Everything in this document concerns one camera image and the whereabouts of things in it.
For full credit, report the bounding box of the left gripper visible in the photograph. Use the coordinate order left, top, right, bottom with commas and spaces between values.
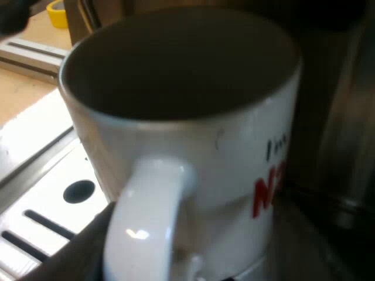
0, 0, 32, 35

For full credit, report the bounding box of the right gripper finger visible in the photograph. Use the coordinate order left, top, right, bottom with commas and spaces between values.
25, 201, 118, 281

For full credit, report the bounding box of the white mug red black print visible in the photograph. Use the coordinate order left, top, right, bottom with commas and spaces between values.
57, 9, 303, 281

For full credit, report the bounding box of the steel espresso machine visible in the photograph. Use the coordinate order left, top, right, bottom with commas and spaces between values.
0, 0, 375, 281

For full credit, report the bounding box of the roll of yellow tape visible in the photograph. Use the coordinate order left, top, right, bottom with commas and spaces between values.
46, 0, 70, 29

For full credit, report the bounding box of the aluminium rail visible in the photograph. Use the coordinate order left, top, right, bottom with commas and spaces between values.
0, 40, 70, 78

